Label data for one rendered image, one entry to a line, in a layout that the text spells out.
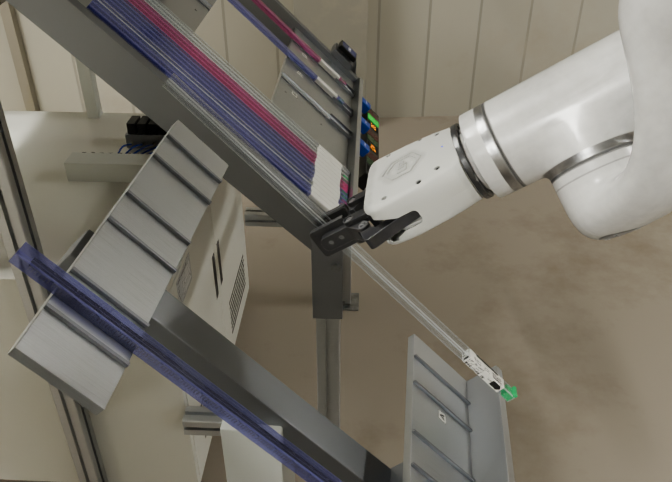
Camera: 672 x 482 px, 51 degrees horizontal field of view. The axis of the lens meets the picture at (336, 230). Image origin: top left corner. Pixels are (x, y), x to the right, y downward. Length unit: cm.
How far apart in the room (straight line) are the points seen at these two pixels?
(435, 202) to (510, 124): 9
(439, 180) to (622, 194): 15
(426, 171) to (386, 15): 253
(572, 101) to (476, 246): 184
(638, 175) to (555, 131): 10
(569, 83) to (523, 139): 6
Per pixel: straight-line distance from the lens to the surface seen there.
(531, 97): 61
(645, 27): 50
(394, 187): 63
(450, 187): 61
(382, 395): 187
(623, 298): 233
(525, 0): 325
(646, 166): 53
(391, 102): 328
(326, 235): 68
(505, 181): 62
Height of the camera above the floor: 136
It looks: 33 degrees down
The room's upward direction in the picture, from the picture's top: straight up
